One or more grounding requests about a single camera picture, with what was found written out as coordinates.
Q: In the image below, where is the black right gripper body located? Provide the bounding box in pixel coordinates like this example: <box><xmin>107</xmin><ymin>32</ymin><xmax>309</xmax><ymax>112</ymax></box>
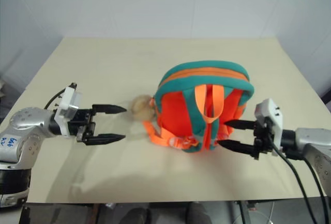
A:
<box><xmin>252</xmin><ymin>119</ymin><xmax>275</xmax><ymax>155</ymax></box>

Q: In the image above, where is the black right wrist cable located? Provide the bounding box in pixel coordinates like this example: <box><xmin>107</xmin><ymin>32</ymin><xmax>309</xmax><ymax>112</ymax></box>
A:
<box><xmin>270</xmin><ymin>142</ymin><xmax>318</xmax><ymax>224</ymax></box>

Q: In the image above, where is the orange and teal backpack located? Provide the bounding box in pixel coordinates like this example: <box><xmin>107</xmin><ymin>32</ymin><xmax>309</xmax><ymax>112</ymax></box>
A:
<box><xmin>142</xmin><ymin>61</ymin><xmax>255</xmax><ymax>155</ymax></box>

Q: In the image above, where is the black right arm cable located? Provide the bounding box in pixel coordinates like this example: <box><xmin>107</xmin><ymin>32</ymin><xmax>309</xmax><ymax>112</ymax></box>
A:
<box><xmin>304</xmin><ymin>156</ymin><xmax>328</xmax><ymax>224</ymax></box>

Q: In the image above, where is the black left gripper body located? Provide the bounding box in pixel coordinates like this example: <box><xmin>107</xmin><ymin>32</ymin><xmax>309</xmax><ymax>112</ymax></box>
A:
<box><xmin>67</xmin><ymin>107</ymin><xmax>97</xmax><ymax>143</ymax></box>

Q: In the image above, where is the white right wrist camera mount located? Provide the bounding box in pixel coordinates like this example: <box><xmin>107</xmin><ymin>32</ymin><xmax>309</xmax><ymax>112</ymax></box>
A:
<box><xmin>254</xmin><ymin>98</ymin><xmax>284</xmax><ymax>150</ymax></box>

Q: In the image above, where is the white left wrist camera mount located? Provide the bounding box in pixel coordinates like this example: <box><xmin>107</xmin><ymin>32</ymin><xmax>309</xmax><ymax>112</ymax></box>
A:
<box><xmin>53</xmin><ymin>85</ymin><xmax>84</xmax><ymax>140</ymax></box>

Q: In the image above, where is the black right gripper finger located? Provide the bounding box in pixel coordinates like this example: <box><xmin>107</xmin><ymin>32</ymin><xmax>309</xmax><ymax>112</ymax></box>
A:
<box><xmin>223</xmin><ymin>120</ymin><xmax>257</xmax><ymax>130</ymax></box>
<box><xmin>218</xmin><ymin>139</ymin><xmax>260</xmax><ymax>161</ymax></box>

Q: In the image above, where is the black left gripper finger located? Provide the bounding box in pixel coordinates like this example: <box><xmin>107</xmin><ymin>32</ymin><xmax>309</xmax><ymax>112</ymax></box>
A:
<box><xmin>85</xmin><ymin>133</ymin><xmax>127</xmax><ymax>146</ymax></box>
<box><xmin>92</xmin><ymin>103</ymin><xmax>128</xmax><ymax>115</ymax></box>

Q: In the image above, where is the beige fluffy pompom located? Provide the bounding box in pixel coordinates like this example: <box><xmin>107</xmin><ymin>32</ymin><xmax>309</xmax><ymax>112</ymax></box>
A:
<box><xmin>128</xmin><ymin>94</ymin><xmax>157</xmax><ymax>122</ymax></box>

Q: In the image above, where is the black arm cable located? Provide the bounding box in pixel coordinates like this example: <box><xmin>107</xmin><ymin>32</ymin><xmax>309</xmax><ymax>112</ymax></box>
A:
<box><xmin>304</xmin><ymin>156</ymin><xmax>328</xmax><ymax>224</ymax></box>
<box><xmin>43</xmin><ymin>86</ymin><xmax>67</xmax><ymax>110</ymax></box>

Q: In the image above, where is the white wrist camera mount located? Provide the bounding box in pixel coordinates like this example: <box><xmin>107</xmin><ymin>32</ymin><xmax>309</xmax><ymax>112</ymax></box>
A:
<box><xmin>254</xmin><ymin>98</ymin><xmax>284</xmax><ymax>150</ymax></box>
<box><xmin>53</xmin><ymin>85</ymin><xmax>84</xmax><ymax>140</ymax></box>

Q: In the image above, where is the white label with blue writing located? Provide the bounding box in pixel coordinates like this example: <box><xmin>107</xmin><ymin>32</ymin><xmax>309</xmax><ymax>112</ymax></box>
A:
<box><xmin>1</xmin><ymin>136</ymin><xmax>18</xmax><ymax>149</ymax></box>

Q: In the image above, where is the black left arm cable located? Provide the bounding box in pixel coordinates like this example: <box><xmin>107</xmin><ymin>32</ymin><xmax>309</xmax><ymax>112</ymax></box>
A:
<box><xmin>43</xmin><ymin>86</ymin><xmax>67</xmax><ymax>110</ymax></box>

